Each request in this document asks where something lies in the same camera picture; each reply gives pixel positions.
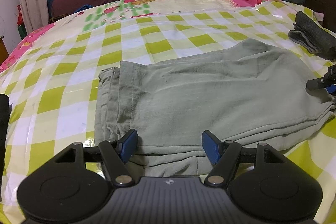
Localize light green pants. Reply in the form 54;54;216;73
94;39;335;177

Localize dark grey folded garment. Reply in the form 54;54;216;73
294;11;335;60

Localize green checkered bed sheet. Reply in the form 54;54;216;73
1;0;331;223

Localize wooden side cabinet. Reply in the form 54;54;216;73
0;36;9;65

